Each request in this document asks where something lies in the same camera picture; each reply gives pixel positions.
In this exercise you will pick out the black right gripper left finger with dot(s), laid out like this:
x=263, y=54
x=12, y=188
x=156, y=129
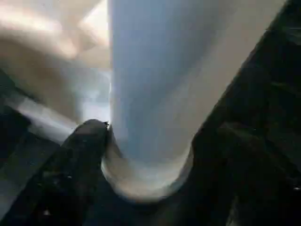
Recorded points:
x=66, y=174

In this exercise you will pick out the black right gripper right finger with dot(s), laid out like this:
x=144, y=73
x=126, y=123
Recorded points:
x=254, y=179

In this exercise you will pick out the white plastic table top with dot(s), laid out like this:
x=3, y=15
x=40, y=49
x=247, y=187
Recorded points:
x=47, y=56

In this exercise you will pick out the white plastic table leg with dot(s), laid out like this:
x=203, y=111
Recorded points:
x=164, y=70

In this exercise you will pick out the black work mat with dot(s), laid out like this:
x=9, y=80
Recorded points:
x=277, y=70

